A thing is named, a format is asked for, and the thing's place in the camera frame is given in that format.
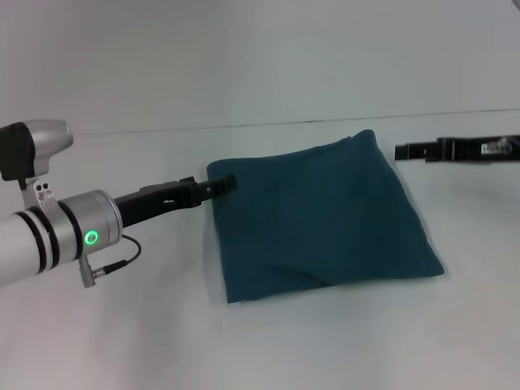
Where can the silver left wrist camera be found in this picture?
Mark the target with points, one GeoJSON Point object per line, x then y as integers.
{"type": "Point", "coordinates": [28, 150]}

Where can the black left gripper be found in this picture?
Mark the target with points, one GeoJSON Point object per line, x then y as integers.
{"type": "Point", "coordinates": [154, 203]}

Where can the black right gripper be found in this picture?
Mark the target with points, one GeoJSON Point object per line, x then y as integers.
{"type": "Point", "coordinates": [471, 149]}

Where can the teal t-shirt with FREE print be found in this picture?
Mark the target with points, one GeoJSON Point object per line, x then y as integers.
{"type": "Point", "coordinates": [317, 227]}

